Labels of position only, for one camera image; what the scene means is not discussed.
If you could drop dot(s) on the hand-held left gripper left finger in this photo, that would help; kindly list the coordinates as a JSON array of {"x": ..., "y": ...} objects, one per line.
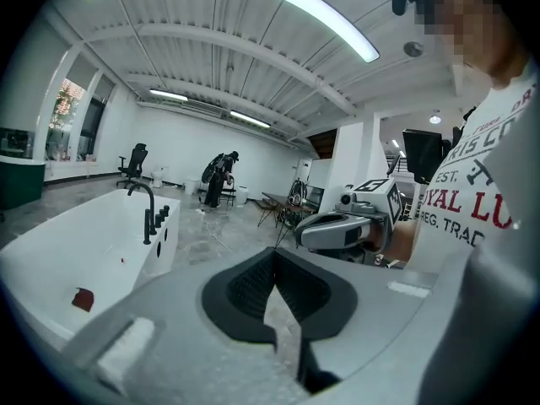
[{"x": 219, "y": 306}]

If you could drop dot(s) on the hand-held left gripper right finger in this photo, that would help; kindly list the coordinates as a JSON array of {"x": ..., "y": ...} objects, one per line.
[{"x": 337, "y": 306}]

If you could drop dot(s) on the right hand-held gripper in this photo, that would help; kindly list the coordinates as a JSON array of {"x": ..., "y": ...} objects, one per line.
[{"x": 379, "y": 203}]

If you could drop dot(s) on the person's right forearm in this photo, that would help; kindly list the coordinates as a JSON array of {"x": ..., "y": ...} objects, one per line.
[{"x": 403, "y": 239}]

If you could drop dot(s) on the white bathtub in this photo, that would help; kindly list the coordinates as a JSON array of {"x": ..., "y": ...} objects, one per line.
[{"x": 63, "y": 247}]

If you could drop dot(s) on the row of black green bags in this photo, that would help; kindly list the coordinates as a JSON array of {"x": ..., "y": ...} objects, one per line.
[{"x": 289, "y": 217}]

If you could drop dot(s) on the black white backpack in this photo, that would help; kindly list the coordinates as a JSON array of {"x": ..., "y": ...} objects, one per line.
[{"x": 297, "y": 192}]

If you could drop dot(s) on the white door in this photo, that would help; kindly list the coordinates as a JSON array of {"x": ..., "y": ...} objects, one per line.
[{"x": 304, "y": 175}]

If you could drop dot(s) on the wooden table hairpin legs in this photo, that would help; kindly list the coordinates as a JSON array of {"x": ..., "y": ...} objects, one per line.
[{"x": 278, "y": 196}]

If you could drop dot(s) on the wooden steps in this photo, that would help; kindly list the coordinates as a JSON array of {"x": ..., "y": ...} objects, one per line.
[{"x": 262, "y": 203}]

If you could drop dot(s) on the brown stair underside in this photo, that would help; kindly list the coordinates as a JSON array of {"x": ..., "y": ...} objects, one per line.
[{"x": 322, "y": 144}]

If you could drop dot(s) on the black railing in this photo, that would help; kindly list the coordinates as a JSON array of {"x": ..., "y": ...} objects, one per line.
[{"x": 396, "y": 163}]

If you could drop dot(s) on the white waste bin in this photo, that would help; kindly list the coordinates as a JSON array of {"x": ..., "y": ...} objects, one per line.
[
  {"x": 191, "y": 186},
  {"x": 242, "y": 195}
]

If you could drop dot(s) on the black mounted screen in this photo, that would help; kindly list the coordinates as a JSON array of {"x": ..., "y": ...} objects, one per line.
[{"x": 422, "y": 154}]

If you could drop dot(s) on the black folding chair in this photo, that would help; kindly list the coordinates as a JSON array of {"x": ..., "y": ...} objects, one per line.
[{"x": 228, "y": 194}]

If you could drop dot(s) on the black gooseneck faucet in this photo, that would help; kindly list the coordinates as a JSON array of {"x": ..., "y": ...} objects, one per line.
[{"x": 152, "y": 205}]

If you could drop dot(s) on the white printed t-shirt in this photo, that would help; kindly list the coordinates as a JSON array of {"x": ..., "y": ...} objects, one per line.
[{"x": 460, "y": 209}]

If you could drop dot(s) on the ceiling tube light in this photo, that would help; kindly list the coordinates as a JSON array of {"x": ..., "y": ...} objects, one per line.
[
  {"x": 325, "y": 15},
  {"x": 250, "y": 119},
  {"x": 169, "y": 95}
]

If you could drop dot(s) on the red cloth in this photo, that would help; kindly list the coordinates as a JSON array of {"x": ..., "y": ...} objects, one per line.
[{"x": 83, "y": 300}]

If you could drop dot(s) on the white pendant lamp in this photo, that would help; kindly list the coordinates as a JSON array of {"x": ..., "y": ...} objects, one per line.
[{"x": 435, "y": 119}]

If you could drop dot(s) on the white toilet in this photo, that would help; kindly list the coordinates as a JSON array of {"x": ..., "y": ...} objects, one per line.
[{"x": 159, "y": 177}]

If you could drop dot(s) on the black office chair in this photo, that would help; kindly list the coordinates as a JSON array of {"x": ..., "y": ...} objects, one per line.
[{"x": 133, "y": 165}]

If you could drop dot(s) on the white ceiling air vent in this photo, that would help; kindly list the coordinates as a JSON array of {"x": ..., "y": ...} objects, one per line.
[{"x": 202, "y": 110}]

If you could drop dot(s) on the round ceiling fixture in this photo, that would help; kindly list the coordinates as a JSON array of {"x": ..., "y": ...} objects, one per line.
[{"x": 414, "y": 49}]

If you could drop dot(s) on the white window ledge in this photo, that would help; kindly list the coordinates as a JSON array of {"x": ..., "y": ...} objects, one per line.
[{"x": 84, "y": 171}]

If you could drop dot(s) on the window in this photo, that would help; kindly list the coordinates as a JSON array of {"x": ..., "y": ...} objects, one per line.
[
  {"x": 65, "y": 116},
  {"x": 93, "y": 129}
]

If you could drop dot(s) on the green front counter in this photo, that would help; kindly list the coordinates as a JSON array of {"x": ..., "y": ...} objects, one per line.
[{"x": 21, "y": 184}]

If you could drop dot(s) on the person's head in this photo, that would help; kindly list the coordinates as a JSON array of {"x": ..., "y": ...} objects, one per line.
[{"x": 468, "y": 23}]

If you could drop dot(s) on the black curved frame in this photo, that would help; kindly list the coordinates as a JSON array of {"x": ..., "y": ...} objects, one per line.
[{"x": 315, "y": 196}]

